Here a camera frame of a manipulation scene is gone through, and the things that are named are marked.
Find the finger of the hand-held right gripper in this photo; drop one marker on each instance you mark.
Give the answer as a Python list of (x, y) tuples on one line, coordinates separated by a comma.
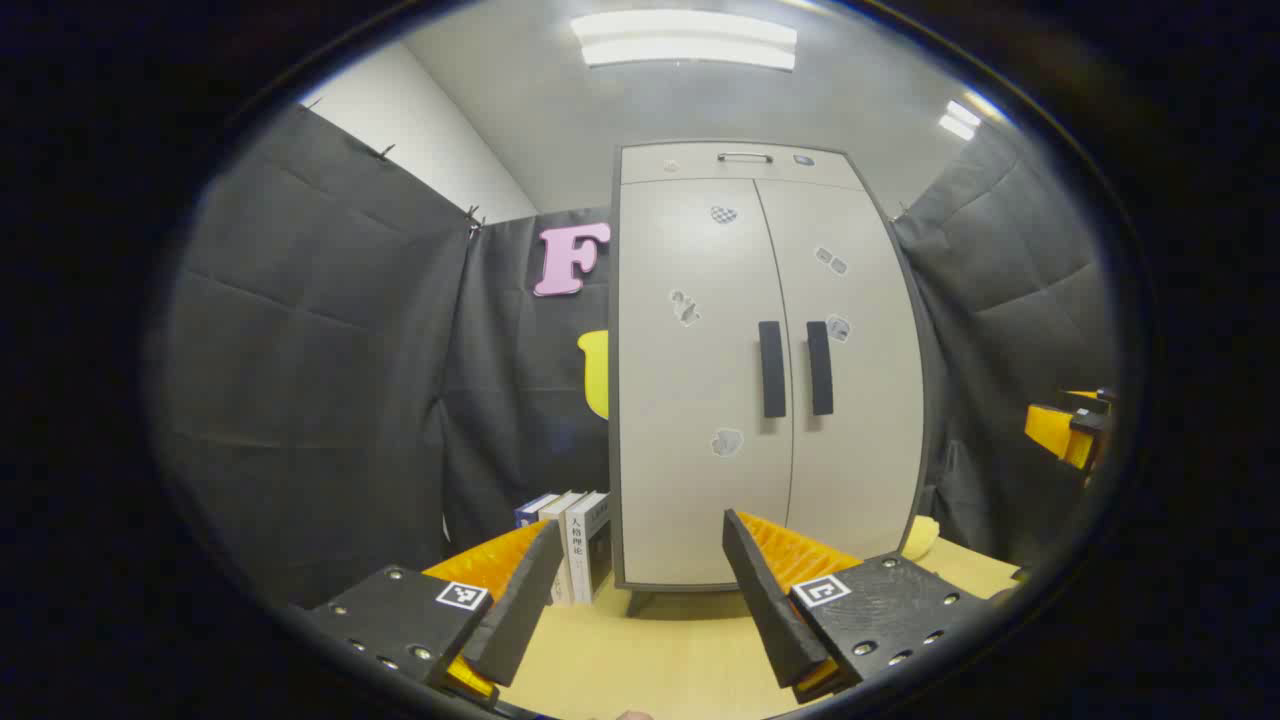
[(1088, 398), (1050, 430)]

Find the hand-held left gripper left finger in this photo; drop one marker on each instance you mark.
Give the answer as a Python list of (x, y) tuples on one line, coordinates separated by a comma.
[(520, 610)]

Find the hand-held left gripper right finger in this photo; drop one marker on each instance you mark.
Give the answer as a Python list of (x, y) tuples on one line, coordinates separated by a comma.
[(770, 610)]

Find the grey cabinet door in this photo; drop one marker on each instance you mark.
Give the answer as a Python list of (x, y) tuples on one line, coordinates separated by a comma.
[(690, 400), (870, 420)]

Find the grey double-door shoe cabinet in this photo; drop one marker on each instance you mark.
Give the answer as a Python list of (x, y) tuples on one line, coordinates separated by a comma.
[(614, 420)]

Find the grey cabinet drawer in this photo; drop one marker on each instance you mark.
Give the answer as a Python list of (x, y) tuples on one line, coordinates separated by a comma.
[(690, 165)]

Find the white book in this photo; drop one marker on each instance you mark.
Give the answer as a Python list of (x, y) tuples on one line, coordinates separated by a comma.
[(590, 545)]

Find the beige book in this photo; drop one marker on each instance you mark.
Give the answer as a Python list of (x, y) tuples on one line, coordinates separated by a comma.
[(562, 520)]

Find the blue book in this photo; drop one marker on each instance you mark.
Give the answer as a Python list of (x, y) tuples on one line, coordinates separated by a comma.
[(535, 508)]

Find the yellow soft toy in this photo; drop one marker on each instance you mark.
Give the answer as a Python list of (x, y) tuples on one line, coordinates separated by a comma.
[(922, 538)]

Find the black backdrop cloth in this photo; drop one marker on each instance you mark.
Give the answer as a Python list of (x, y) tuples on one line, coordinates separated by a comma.
[(320, 380)]

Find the small ceiling light panel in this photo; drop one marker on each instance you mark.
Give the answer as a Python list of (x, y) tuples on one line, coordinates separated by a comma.
[(960, 118)]

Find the large ceiling light panel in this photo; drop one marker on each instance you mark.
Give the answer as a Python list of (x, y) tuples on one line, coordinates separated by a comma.
[(685, 42)]

